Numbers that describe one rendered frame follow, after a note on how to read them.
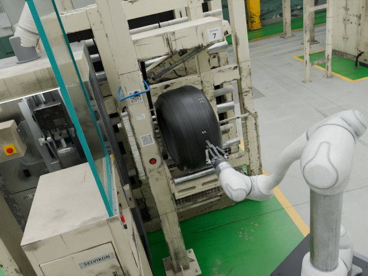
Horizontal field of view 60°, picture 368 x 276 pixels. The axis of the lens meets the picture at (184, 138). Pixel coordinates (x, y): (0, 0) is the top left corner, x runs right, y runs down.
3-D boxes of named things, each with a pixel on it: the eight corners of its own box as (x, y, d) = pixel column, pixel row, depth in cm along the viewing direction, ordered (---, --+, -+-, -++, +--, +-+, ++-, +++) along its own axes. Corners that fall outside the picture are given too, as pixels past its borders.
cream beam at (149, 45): (137, 63, 204) (131, 40, 197) (133, 56, 226) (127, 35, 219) (225, 41, 212) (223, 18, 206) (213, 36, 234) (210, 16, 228)
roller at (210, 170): (172, 182, 206) (171, 177, 209) (173, 186, 210) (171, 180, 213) (223, 166, 211) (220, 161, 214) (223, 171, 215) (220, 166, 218)
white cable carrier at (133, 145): (141, 178, 210) (120, 113, 189) (139, 175, 215) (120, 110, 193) (147, 177, 211) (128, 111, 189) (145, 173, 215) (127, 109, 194)
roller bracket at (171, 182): (172, 194, 206) (169, 181, 202) (160, 164, 241) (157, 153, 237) (177, 192, 207) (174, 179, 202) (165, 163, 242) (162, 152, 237)
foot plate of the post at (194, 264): (168, 285, 246) (167, 281, 244) (162, 259, 270) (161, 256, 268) (201, 273, 250) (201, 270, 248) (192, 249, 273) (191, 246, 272)
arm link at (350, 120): (309, 120, 120) (299, 138, 110) (353, 95, 107) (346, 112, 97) (331, 146, 120) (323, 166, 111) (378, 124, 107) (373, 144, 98)
